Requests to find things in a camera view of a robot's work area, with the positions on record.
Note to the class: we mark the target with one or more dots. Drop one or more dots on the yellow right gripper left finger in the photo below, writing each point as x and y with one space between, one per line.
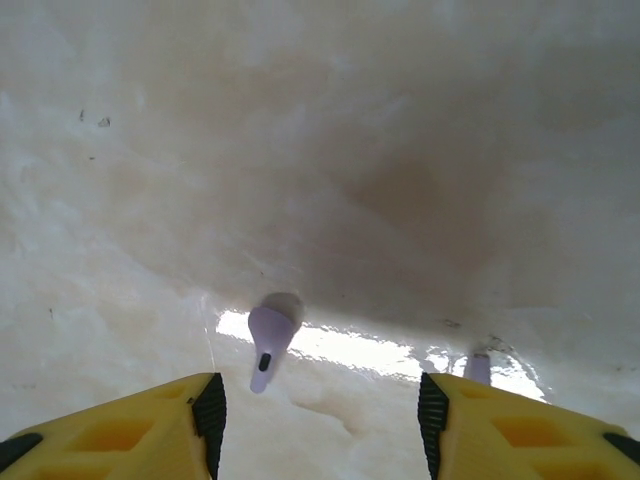
125 440

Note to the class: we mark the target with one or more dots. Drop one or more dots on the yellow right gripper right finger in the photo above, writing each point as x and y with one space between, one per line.
525 440

